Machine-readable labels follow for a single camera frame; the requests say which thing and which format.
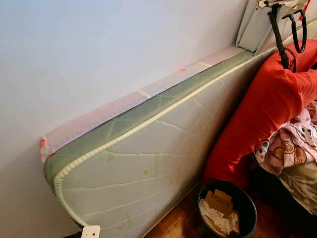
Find pink cartoon print blanket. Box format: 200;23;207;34
254;99;317;175

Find red pillow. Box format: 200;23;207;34
202;50;317;189
285;39;317;72

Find beige floral bed sheet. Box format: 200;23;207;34
277;161;317;216

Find red hanging tassel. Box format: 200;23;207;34
298;0;312;21

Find brown cardboard piece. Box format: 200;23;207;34
203;189;233;214

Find crumpled white tissue paper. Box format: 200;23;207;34
199;199;240;235

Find white handbag black straps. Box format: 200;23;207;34
235;0;309;70

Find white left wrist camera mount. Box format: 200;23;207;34
81;225;101;238

